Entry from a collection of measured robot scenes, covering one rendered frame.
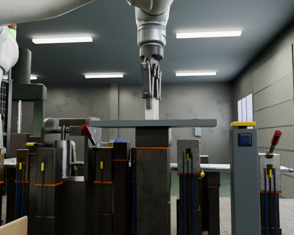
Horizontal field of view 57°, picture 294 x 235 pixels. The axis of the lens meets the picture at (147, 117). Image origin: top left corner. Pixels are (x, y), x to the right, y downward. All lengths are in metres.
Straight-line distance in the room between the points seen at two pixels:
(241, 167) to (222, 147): 9.35
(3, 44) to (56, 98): 10.06
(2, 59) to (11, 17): 0.17
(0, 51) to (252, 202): 0.92
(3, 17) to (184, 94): 9.39
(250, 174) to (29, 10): 0.80
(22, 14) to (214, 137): 9.44
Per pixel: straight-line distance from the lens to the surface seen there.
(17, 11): 0.95
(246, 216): 0.83
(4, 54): 1.08
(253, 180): 0.81
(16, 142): 4.81
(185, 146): 0.94
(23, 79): 4.88
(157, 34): 0.86
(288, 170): 1.12
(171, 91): 10.15
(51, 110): 11.12
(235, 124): 0.80
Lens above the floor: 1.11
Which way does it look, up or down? 4 degrees up
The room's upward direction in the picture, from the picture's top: straight up
